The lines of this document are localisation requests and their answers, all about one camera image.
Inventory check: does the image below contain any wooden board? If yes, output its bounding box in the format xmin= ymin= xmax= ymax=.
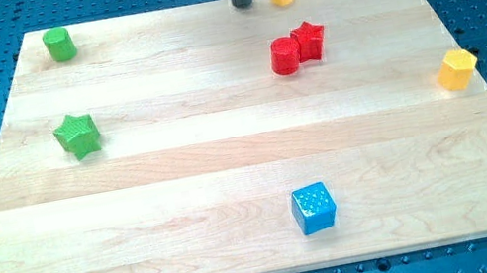
xmin=0 ymin=0 xmax=487 ymax=273

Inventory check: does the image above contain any yellow pentagon block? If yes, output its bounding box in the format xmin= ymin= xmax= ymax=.
xmin=438 ymin=48 xmax=477 ymax=91

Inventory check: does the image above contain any blue cube block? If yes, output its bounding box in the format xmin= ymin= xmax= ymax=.
xmin=290 ymin=181 xmax=337 ymax=235

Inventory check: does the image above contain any green star block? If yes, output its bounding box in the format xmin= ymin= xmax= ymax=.
xmin=52 ymin=114 xmax=102 ymax=160

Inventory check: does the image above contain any green cylinder block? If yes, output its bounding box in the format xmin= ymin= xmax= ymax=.
xmin=42 ymin=27 xmax=77 ymax=62

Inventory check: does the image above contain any red star block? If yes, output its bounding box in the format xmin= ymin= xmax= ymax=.
xmin=290 ymin=21 xmax=325 ymax=63

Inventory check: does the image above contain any red cylinder block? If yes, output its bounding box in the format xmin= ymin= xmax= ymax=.
xmin=270 ymin=37 xmax=300 ymax=76

